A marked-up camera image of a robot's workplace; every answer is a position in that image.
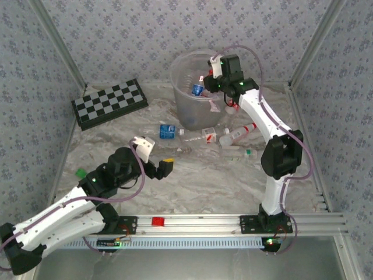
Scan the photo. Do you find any clear Coca-Cola bottle red label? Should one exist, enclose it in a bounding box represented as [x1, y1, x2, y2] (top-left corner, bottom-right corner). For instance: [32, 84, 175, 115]
[226, 98, 240, 115]

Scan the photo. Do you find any Pepsi bottle blue cap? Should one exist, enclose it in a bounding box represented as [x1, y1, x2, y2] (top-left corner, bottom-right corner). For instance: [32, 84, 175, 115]
[191, 82, 205, 97]

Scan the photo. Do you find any Pepsi bottle white cap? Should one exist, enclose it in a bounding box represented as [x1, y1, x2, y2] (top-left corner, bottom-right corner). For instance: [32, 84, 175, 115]
[139, 123, 186, 141]

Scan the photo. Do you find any white soy milk bottle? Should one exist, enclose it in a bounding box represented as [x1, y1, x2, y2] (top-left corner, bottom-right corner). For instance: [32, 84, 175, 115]
[219, 122, 258, 146]

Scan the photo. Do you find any clear bottle green label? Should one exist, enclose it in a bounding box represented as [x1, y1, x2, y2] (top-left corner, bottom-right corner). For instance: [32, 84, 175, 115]
[220, 147, 259, 161]

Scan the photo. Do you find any translucent grey plastic bin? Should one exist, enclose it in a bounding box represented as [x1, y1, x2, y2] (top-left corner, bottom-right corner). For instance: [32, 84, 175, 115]
[170, 49, 234, 131]

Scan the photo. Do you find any clear bottle red white label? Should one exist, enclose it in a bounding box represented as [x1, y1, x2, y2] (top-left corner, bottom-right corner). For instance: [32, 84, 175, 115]
[175, 127, 219, 155]

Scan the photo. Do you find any black grey chessboard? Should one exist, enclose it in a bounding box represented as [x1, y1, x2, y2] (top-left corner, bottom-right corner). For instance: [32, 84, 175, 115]
[71, 78, 149, 131]

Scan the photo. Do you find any small circuit board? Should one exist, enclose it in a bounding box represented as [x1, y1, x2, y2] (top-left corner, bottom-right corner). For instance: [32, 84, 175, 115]
[97, 238, 122, 248]
[261, 237, 283, 252]

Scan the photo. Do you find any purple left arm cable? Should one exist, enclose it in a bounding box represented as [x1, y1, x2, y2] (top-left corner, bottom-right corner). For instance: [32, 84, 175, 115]
[0, 139, 146, 271]

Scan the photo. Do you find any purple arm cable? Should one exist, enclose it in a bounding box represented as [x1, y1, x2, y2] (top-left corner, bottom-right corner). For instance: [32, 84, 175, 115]
[0, 139, 146, 271]
[211, 45, 315, 257]

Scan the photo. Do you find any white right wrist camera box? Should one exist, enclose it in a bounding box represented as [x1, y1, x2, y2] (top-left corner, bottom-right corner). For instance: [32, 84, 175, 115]
[207, 54, 224, 80]

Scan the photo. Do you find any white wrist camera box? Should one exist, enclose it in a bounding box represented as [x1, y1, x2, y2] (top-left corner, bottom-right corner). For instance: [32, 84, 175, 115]
[207, 54, 224, 80]
[133, 136, 156, 163]

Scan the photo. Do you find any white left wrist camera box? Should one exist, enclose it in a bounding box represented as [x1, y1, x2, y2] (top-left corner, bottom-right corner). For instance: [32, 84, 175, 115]
[133, 136, 156, 163]

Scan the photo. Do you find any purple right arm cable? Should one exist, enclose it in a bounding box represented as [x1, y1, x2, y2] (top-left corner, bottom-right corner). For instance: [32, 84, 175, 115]
[211, 45, 315, 257]

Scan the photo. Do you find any aluminium side frame rail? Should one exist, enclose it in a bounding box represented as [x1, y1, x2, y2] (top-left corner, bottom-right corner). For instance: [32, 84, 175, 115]
[45, 86, 88, 215]
[286, 83, 333, 213]

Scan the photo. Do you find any aluminium front rail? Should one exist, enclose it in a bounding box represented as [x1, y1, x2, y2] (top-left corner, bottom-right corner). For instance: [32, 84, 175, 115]
[115, 212, 349, 237]

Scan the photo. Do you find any light blue slotted cable duct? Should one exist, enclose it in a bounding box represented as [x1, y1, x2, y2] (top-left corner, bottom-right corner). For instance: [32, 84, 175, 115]
[62, 235, 265, 251]

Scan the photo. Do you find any aluminium diagonal frame post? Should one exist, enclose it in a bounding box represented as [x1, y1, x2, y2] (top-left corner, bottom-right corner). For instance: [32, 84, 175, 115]
[287, 0, 348, 88]
[29, 0, 88, 88]

